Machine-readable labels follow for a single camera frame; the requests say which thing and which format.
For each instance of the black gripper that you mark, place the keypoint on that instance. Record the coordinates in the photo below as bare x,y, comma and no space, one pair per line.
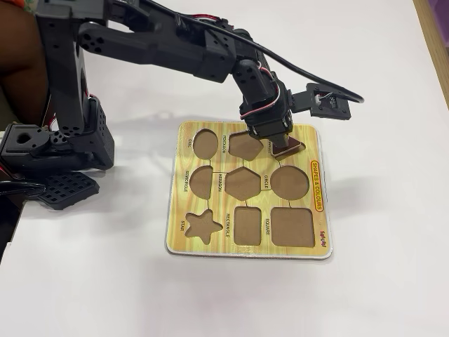
267,129

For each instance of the brown triangle piece yellow pin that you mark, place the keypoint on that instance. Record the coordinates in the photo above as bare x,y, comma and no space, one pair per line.
293,147

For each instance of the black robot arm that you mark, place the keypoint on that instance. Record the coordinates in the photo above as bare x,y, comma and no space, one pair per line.
158,52

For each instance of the wooden shapes puzzle board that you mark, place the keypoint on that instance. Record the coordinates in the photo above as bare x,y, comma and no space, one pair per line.
266,161

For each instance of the purple plastic box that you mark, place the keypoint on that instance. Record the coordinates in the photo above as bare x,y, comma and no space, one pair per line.
438,17

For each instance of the black grid clamp plate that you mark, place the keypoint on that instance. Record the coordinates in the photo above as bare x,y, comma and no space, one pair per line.
66,189

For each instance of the glossy black clamp lever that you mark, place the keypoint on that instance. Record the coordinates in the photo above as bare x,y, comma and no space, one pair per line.
21,189

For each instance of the person's bare brown limb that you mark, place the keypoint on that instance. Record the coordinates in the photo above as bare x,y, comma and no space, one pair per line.
21,52

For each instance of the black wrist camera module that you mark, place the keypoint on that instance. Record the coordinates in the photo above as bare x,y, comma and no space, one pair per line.
329,105

